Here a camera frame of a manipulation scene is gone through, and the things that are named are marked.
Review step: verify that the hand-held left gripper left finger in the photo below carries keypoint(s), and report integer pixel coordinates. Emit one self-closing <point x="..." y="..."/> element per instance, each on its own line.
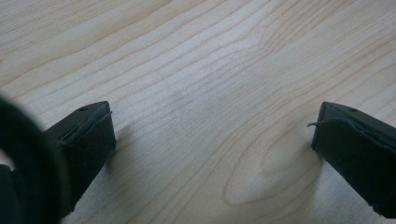
<point x="88" y="146"/>

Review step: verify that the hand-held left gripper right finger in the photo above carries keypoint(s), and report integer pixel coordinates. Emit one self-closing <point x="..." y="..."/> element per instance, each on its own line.
<point x="361" y="149"/>

